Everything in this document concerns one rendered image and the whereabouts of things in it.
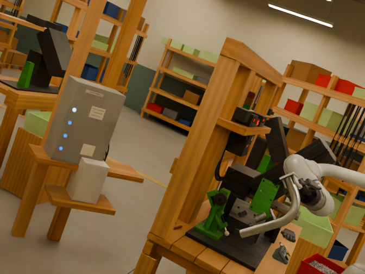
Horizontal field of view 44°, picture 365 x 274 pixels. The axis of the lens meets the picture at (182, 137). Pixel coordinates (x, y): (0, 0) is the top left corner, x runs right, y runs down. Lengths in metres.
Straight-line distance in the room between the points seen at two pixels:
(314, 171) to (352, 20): 10.15
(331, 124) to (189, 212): 3.60
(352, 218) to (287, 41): 7.08
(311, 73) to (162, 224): 4.68
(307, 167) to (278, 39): 10.13
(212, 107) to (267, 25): 9.96
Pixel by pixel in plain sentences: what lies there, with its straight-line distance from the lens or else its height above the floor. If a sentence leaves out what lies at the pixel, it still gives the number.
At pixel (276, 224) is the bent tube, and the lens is 1.62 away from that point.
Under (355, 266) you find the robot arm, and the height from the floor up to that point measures 1.15.
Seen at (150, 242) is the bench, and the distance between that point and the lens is 2.42.
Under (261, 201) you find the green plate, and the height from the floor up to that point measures 1.14.
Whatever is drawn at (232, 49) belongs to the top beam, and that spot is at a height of 1.89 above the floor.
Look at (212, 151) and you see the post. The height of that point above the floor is 1.34.
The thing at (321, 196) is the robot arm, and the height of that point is 1.47.
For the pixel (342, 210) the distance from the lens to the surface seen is 5.39.
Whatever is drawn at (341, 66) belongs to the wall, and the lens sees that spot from 11.83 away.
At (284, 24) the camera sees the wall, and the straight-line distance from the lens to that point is 12.08.
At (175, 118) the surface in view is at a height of 0.31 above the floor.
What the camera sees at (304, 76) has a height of 2.18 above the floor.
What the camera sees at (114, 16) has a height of 2.06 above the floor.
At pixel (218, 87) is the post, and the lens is 2.22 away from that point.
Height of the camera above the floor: 1.75
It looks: 9 degrees down
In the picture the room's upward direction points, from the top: 22 degrees clockwise
